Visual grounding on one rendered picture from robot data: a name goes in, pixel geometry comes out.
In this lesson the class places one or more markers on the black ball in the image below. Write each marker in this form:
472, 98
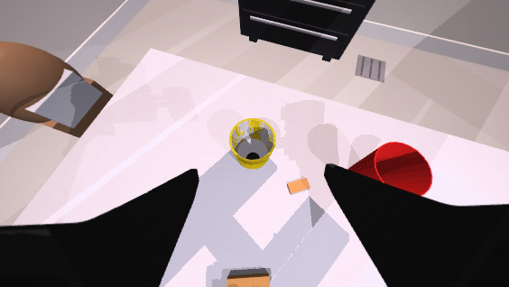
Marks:
252, 156

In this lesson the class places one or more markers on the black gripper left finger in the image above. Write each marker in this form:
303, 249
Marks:
127, 246

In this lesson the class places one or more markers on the yellow mug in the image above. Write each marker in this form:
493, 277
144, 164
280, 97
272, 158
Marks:
252, 135

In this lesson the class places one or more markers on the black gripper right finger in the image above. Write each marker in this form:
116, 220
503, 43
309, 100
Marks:
412, 240

